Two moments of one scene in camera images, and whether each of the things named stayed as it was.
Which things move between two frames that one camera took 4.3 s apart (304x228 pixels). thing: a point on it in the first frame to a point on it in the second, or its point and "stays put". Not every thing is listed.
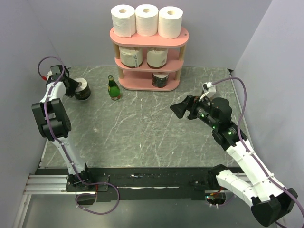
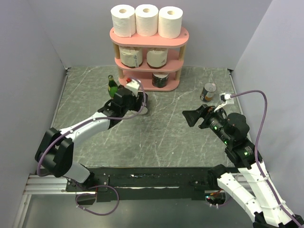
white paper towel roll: [147, 19] stays put
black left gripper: [74, 85] to [134, 106]
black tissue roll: [82, 91] to [140, 100]
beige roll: [131, 57] stays put
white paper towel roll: [123, 17] stays put
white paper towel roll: [170, 22] stays put
